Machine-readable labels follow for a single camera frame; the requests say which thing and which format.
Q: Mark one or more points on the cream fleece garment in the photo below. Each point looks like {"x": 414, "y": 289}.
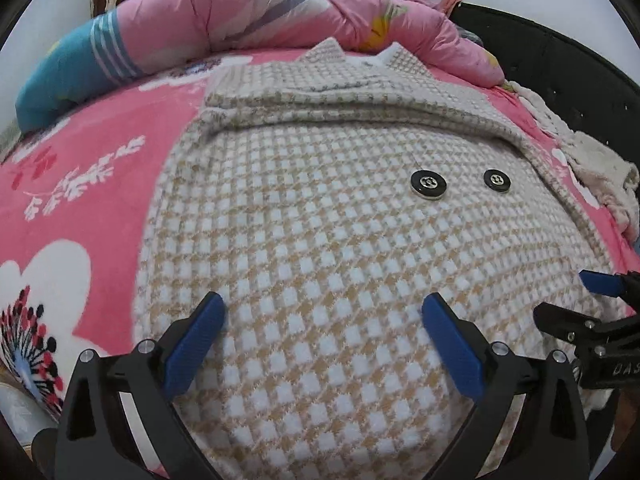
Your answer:
{"x": 595, "y": 165}

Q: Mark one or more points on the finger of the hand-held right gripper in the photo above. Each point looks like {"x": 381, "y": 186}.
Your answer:
{"x": 602, "y": 282}
{"x": 560, "y": 320}

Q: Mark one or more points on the pink floral bed sheet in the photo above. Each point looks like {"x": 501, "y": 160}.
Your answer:
{"x": 90, "y": 195}

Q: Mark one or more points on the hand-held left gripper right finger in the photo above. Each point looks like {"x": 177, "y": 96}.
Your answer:
{"x": 455, "y": 347}

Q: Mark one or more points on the pink printed quilt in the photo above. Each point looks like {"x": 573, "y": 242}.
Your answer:
{"x": 240, "y": 15}

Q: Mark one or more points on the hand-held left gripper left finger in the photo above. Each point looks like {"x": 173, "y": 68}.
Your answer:
{"x": 192, "y": 345}

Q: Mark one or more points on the black padded headboard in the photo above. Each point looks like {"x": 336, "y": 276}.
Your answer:
{"x": 560, "y": 60}

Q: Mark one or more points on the beige houndstooth knit cardigan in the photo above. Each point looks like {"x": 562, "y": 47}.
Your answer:
{"x": 325, "y": 240}

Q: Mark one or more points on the orange garment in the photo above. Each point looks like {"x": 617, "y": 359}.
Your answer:
{"x": 447, "y": 2}

